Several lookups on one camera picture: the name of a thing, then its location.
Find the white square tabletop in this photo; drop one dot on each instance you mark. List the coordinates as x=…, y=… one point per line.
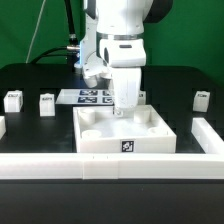
x=98, y=130

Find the white marker sheet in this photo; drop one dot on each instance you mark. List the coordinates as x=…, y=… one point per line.
x=84, y=97

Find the white U-shaped fence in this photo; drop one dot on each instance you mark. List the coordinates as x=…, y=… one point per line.
x=110, y=166

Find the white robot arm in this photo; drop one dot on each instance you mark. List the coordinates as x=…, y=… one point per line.
x=113, y=45

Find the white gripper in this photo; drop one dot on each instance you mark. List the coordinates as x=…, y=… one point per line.
x=125, y=89

